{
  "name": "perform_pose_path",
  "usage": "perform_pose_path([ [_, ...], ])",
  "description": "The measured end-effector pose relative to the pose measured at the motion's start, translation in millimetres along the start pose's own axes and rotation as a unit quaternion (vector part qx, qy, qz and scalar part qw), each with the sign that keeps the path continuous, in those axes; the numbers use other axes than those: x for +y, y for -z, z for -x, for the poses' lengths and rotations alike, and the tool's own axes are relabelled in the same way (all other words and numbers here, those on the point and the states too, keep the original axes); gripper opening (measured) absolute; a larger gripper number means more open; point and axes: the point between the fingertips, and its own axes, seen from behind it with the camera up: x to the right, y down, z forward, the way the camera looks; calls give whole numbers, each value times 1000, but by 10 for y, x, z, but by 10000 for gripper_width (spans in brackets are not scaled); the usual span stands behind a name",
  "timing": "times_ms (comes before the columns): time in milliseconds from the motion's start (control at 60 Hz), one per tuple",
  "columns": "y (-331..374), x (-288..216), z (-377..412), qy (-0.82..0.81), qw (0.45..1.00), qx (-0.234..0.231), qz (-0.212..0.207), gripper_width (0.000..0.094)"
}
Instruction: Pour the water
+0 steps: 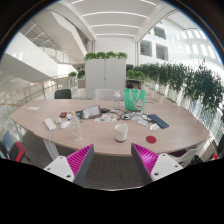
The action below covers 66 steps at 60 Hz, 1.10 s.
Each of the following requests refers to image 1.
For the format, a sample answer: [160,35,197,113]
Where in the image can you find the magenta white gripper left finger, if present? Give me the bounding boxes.
[44,144,94,186]

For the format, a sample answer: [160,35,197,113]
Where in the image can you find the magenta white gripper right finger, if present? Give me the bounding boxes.
[131,143,182,185]

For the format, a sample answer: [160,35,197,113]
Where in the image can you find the clear plastic water bottle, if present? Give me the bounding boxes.
[70,112,83,141]

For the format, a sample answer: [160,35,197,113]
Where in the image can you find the red round coaster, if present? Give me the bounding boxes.
[146,136,157,144]

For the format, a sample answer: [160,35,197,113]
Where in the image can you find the small white adapter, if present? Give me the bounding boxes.
[150,124,160,131]

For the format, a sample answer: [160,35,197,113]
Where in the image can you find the white computer mouse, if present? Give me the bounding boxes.
[60,121,70,129]

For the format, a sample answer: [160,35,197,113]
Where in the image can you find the dark blue notebook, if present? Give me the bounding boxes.
[148,114,169,129]

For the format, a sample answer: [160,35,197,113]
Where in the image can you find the white ceramic cup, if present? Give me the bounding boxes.
[115,124,128,142]

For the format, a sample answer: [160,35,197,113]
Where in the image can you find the colourful sticker sheet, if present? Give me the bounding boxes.
[95,114,116,122]

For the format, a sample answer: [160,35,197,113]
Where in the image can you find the red and blue chair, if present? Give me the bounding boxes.
[1,132,29,162]

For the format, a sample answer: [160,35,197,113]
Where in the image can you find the green tote bag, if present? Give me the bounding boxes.
[124,89,146,111]

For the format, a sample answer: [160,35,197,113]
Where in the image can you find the white paper sheet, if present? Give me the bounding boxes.
[27,107,40,111]

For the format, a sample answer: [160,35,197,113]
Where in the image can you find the black office chair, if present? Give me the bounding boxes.
[54,89,72,99]

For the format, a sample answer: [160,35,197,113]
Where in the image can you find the white chair behind table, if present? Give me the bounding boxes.
[95,89,115,101]

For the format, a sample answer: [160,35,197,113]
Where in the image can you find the clear bottle behind table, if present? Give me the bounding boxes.
[113,90,121,109]

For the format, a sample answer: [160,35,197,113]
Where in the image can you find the green hedge plants right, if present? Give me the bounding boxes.
[134,63,224,112]

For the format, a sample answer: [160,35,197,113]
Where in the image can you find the white storage cabinet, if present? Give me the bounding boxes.
[85,59,126,98]

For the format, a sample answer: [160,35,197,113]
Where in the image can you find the green plants on cabinet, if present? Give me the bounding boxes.
[84,51,128,61]

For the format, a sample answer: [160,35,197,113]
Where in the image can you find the black tangled cables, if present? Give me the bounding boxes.
[109,108,153,122]

